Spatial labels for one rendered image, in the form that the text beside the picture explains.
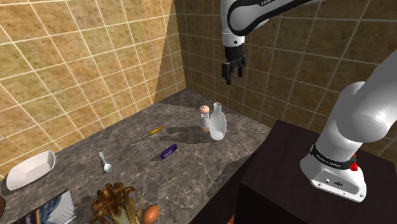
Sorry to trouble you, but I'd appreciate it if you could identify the dark robot stand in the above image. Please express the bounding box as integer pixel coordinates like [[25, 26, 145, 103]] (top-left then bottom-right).
[[190, 119, 397, 224]]

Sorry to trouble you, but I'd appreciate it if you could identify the white glass bottle vase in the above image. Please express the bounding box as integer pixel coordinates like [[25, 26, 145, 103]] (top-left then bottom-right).
[[209, 102, 228, 141]]

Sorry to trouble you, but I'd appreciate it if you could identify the silver spoon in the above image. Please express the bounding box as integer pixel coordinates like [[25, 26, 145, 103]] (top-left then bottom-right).
[[97, 151, 113, 173]]

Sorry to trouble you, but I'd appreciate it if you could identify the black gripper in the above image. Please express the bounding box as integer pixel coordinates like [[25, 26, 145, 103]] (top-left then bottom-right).
[[221, 45, 247, 86]]

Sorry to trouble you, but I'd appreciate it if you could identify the white rectangular dish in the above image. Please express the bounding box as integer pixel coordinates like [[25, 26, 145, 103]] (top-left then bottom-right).
[[6, 150, 56, 192]]

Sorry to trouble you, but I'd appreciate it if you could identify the brown egg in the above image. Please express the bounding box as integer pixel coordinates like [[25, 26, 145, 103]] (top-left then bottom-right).
[[142, 204, 160, 224]]

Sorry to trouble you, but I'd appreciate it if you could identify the blue grey book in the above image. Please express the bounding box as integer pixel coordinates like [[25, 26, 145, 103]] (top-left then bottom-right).
[[12, 189, 78, 224]]

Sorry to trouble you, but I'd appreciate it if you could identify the yellow handled screwdriver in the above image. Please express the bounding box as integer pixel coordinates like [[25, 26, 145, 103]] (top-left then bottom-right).
[[131, 125, 164, 144]]

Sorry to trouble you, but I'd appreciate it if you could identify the ornate golden vase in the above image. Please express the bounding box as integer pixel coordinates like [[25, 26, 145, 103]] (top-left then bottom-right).
[[90, 181, 144, 224]]

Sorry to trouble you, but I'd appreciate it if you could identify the wooden pepper grinder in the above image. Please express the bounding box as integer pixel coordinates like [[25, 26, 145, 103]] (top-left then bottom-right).
[[199, 105, 211, 133]]

